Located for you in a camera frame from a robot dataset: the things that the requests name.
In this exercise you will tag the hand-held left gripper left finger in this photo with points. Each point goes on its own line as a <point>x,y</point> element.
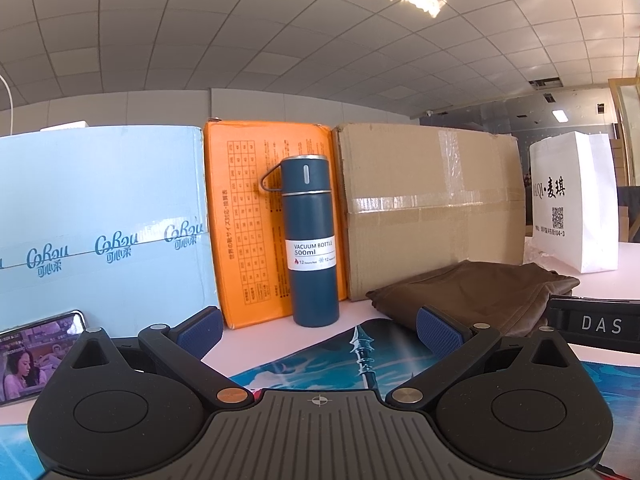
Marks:
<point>202,330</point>

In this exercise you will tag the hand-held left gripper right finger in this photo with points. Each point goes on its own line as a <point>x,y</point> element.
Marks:
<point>437,332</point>

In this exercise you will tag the brown jacket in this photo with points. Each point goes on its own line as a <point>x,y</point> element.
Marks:
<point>475,290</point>

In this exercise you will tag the dark blue vacuum bottle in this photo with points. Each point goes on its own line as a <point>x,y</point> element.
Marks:
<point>312,300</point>

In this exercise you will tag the printed table mat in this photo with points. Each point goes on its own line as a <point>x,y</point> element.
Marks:
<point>320,360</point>

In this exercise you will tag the white paper bag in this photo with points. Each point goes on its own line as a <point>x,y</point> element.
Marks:
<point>575,170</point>

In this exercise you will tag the brown cardboard box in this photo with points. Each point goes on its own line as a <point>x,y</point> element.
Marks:
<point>425,170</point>

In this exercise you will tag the orange box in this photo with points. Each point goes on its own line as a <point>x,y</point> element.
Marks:
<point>240,160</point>

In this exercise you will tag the smartphone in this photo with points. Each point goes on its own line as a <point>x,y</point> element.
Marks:
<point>30,355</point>

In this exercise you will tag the large light blue carton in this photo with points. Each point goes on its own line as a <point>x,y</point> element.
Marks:
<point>100,185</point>

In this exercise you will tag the white flat box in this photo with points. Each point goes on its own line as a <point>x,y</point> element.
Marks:
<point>65,126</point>

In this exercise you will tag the ceiling air vent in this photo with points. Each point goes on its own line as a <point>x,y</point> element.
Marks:
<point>546,83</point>

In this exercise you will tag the wooden door frame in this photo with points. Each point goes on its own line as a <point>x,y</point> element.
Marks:
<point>617,100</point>

